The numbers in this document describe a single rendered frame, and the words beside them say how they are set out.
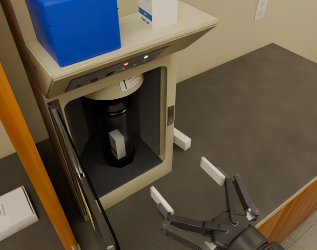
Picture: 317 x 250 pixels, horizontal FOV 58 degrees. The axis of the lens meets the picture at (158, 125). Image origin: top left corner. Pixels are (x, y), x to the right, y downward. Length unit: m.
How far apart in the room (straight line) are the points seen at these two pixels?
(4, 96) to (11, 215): 0.56
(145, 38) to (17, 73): 0.62
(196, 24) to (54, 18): 0.25
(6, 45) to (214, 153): 0.76
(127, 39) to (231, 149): 0.71
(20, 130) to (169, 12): 0.31
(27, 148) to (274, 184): 0.78
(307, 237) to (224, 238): 1.59
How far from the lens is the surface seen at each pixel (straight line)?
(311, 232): 2.16
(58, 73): 0.43
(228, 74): 1.49
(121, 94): 0.68
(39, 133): 1.19
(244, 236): 0.54
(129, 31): 0.52
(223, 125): 1.18
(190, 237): 0.55
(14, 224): 0.94
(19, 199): 0.98
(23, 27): 0.52
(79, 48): 0.43
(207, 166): 0.65
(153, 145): 0.94
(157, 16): 0.52
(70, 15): 0.41
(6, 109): 0.47
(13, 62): 1.02
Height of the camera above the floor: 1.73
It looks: 43 degrees down
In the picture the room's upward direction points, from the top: straight up
